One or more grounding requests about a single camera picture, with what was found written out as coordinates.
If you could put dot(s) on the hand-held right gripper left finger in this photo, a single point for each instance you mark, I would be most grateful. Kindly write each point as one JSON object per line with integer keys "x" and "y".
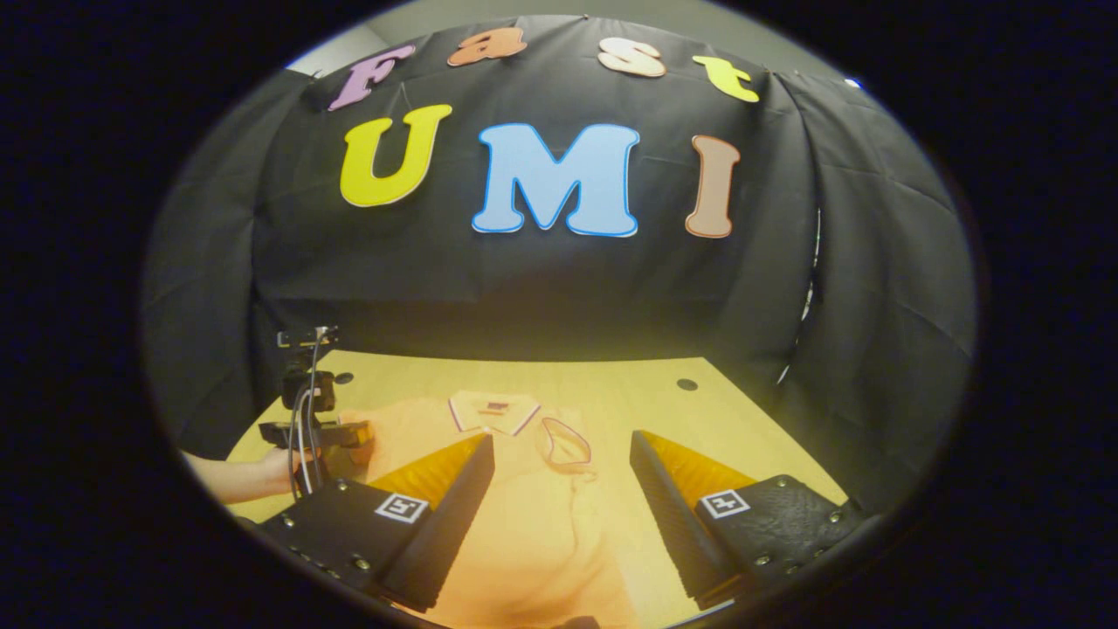
{"x": 441, "y": 542}

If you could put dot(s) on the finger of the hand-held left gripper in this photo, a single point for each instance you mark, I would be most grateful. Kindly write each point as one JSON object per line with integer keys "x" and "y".
{"x": 358, "y": 434}

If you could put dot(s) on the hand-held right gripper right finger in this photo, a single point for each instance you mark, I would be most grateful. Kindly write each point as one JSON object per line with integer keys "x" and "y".
{"x": 672, "y": 533}

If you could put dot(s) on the orange T-shirt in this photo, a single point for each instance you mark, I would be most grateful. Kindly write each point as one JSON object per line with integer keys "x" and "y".
{"x": 533, "y": 524}

